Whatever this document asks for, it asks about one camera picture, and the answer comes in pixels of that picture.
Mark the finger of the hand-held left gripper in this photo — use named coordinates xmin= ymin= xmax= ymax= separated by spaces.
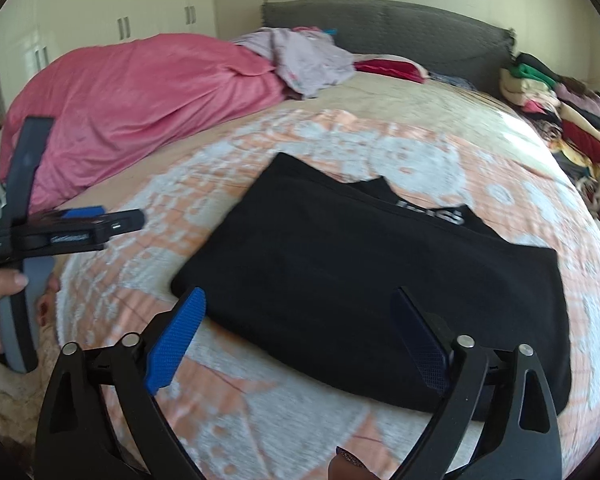
xmin=62 ymin=206 xmax=146 ymax=235

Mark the lilac clothes pile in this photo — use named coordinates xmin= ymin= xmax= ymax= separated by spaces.
xmin=232 ymin=26 xmax=357 ymax=100

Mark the pink blanket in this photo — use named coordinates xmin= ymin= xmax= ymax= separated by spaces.
xmin=0 ymin=32 xmax=288 ymax=213

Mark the stack of folded clothes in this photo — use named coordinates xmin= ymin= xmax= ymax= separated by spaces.
xmin=500 ymin=51 xmax=600 ymax=181

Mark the red cloth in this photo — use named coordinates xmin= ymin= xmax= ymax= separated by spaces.
xmin=354 ymin=57 xmax=427 ymax=85

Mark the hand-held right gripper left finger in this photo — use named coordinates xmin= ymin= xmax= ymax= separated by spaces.
xmin=34 ymin=287 xmax=207 ymax=480

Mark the black t-shirt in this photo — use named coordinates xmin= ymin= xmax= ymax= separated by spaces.
xmin=171 ymin=152 xmax=573 ymax=421

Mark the dark patterned cloth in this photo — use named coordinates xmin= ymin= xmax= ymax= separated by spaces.
xmin=427 ymin=71 xmax=477 ymax=92

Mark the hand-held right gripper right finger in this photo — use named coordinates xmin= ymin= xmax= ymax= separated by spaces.
xmin=391 ymin=287 xmax=563 ymax=480

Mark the grey padded headboard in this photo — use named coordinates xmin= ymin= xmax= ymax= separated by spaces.
xmin=260 ymin=0 xmax=517 ymax=92

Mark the cream wardrobe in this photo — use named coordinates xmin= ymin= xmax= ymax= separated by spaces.
xmin=0 ymin=0 xmax=216 ymax=77

